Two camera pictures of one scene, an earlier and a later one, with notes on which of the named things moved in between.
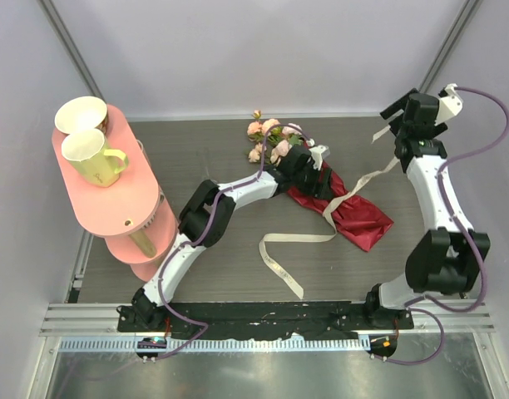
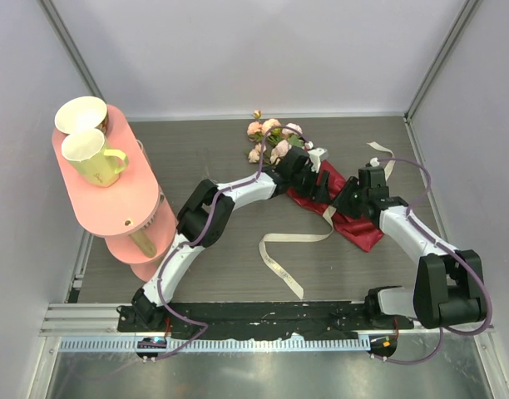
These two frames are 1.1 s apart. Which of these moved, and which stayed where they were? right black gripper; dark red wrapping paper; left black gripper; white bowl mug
Moved: right black gripper
Stayed: dark red wrapping paper; left black gripper; white bowl mug
